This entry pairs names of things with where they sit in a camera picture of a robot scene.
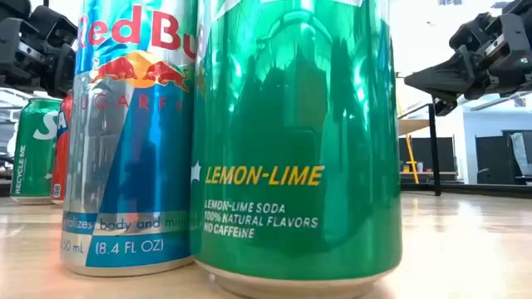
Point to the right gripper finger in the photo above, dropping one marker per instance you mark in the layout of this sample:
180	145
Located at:
444	108
449	81

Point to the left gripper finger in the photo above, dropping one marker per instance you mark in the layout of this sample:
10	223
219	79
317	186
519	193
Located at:
65	70

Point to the orange Fanta soda can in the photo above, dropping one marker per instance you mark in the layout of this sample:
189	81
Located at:
61	158

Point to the green Sprite soda can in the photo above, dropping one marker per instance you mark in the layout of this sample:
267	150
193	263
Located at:
291	124
35	166

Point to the blue silver Red Bull can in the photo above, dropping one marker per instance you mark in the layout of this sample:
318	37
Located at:
133	166

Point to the wooden shelf with black legs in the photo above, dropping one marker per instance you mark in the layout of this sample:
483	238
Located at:
434	158

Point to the black office partition panel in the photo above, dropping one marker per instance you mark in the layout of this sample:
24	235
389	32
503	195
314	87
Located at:
444	153

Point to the small cup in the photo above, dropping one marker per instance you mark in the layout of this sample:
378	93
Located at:
420	167
405	168

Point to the wooden background desk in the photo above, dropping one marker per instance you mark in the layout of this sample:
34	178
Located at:
444	173

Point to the black office cabinet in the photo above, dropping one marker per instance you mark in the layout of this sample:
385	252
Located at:
494	158

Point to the grey plastic cover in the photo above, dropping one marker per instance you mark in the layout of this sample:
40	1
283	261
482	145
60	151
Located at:
521	153

